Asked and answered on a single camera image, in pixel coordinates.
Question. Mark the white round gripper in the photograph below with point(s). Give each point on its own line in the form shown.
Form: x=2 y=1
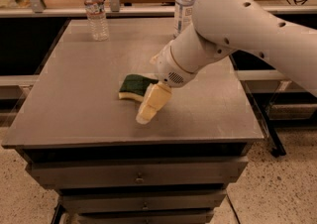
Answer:
x=168 y=65

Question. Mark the green and yellow sponge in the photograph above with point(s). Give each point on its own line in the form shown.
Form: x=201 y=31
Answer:
x=135 y=86

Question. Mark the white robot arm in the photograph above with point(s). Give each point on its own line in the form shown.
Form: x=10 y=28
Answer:
x=221 y=27

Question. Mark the clear water bottle blue label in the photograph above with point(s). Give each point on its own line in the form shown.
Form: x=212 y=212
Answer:
x=182 y=15

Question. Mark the grey metal drawer cabinet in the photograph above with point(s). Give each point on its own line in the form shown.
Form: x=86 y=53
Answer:
x=84 y=142

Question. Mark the clear water bottle red label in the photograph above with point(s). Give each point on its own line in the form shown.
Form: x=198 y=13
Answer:
x=96 y=15

